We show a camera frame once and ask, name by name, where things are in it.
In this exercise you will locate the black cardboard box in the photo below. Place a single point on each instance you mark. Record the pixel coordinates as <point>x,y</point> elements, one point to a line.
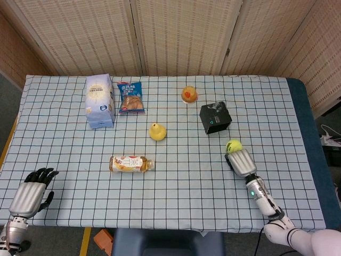
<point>214,117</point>

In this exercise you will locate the checkered light blue tablecloth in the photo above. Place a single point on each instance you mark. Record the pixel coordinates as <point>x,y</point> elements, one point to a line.
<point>173,192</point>

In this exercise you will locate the orange block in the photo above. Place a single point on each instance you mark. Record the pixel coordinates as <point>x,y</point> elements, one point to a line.
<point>103,241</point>

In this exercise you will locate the tea bottle with label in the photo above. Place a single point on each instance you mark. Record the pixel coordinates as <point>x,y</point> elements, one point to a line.
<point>128,164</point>

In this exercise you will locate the pale blue paper package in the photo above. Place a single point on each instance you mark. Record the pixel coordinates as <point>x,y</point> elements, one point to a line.
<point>100,101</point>

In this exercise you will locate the blue snack bag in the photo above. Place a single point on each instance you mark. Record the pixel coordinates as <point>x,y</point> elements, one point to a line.
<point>131,100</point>

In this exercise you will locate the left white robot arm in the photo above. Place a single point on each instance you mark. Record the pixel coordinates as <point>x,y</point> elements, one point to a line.
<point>12,232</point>

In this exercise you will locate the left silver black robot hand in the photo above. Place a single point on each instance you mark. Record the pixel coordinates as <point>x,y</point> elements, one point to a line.
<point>26,196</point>

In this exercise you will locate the yellow pear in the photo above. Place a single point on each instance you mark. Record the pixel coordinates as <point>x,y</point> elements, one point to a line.
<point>157,132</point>

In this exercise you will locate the black plastic bin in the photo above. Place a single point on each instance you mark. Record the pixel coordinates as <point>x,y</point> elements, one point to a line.
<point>333,156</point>

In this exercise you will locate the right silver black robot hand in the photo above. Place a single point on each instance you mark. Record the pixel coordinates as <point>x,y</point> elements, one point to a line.
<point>242,162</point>

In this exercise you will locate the woven beige folding screen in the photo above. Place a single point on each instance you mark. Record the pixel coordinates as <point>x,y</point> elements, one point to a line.
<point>186,34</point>

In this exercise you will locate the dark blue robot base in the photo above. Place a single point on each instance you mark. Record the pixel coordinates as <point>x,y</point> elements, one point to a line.
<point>167,244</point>

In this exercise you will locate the yellow tennis ball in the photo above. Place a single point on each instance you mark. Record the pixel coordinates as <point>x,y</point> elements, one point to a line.
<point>233,145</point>

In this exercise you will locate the dark blue padded table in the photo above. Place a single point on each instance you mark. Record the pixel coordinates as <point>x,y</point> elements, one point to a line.
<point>309,133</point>

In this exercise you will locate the orange jelly cup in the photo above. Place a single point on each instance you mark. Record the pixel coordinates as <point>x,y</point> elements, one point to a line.
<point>189,94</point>

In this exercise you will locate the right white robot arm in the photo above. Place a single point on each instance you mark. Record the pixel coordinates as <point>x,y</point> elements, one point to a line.
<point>266,200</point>

